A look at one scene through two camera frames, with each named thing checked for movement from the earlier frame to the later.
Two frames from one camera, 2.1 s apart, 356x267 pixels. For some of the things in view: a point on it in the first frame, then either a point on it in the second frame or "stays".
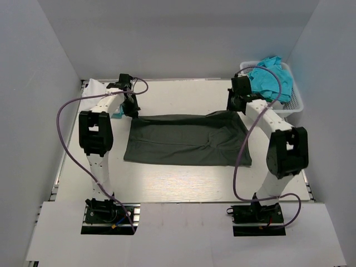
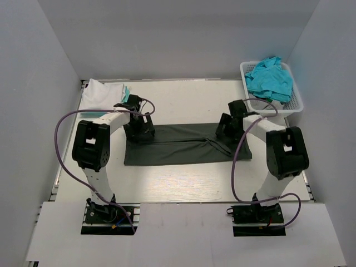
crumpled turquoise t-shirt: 265,83 stays
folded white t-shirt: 92,88 stays
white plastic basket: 295,103 stays
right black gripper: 230,107 → 226,119
